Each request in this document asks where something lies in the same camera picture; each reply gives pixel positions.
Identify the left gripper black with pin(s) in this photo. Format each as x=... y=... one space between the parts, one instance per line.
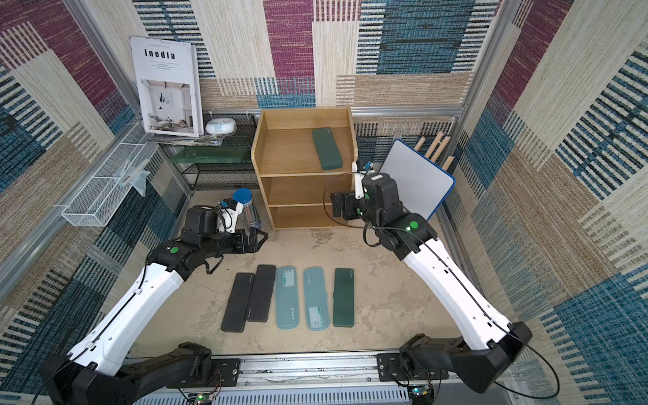
x=252 y=245

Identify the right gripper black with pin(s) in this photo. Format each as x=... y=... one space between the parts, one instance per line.
x=347 y=206

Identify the dark green pencil case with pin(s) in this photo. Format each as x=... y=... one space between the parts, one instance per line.
x=327 y=149
x=343 y=298

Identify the light teal pencil case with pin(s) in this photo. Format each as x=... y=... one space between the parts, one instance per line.
x=287 y=298
x=316 y=305

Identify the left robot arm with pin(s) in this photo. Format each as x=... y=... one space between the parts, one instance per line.
x=94 y=372

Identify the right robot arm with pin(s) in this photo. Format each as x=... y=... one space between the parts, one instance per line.
x=489 y=342

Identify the blue-lid pencil canister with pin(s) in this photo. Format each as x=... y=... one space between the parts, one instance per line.
x=244 y=197

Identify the wooden three-tier shelf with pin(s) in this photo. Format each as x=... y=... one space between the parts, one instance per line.
x=294 y=186

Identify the black pencil case left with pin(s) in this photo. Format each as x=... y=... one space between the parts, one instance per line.
x=234 y=319

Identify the black pencil case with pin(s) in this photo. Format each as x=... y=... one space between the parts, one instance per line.
x=234 y=319
x=261 y=294

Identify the black pencil case right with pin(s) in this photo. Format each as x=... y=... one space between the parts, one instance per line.
x=261 y=294

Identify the green cutting mat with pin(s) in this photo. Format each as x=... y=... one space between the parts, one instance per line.
x=212 y=155

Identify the wooden easel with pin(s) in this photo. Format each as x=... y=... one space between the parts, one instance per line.
x=435 y=150

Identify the white round device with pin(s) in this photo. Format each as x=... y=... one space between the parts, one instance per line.
x=222 y=126

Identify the Inedia magazine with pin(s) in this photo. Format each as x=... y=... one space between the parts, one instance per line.
x=166 y=74

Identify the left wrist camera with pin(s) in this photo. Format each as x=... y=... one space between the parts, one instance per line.
x=230 y=211

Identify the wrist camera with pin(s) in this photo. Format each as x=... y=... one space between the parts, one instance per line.
x=362 y=169
x=230 y=211

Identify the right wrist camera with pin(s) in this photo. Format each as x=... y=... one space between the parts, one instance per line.
x=362 y=169

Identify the white board blue frame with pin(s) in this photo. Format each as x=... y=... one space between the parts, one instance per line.
x=422 y=184

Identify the black wire rack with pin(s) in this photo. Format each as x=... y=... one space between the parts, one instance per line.
x=200 y=177

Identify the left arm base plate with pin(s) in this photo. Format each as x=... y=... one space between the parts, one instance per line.
x=223 y=372

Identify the aluminium front rail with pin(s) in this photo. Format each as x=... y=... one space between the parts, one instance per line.
x=336 y=378

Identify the white wire basket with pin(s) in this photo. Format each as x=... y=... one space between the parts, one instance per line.
x=123 y=170

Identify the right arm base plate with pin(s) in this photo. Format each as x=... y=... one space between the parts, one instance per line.
x=394 y=367

